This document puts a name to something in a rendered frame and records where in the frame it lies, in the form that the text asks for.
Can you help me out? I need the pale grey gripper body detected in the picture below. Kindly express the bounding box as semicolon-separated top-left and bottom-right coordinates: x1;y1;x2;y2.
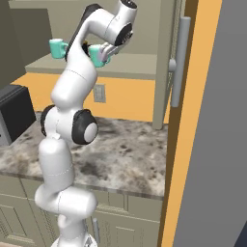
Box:
97;42;121;63

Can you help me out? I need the teal mug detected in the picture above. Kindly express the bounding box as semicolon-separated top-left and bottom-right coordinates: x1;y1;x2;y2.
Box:
87;44;112;69
48;38;69;60

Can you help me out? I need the beige base cabinet door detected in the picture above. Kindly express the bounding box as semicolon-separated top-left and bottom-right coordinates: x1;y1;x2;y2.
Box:
0;194;61;247
84;210;161;247

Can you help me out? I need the black microwave oven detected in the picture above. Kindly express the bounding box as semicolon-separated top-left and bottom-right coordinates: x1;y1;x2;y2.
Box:
0;84;38;147

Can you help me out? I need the grey tall fridge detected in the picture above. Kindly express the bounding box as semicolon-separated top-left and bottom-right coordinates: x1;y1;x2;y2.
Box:
173;0;247;247

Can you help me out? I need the beige drawer front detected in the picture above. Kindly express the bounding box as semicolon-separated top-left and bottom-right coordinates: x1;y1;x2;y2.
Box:
95;190;164;223

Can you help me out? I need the beige open wall cabinet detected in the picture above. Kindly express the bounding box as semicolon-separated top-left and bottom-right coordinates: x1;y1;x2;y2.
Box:
8;0;162;81

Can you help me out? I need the grey wall outlet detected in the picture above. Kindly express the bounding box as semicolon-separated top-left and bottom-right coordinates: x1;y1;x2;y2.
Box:
93;83;107;104

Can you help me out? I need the beige cabinet door with handle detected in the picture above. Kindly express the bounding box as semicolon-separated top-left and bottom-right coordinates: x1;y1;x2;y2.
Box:
151;0;188;131

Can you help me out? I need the grey bar door handle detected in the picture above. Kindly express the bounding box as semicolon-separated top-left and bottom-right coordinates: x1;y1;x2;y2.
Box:
168;15;192;109

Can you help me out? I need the small grey cabinet handle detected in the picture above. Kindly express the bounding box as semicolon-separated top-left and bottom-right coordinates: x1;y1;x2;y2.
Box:
92;217;101;245

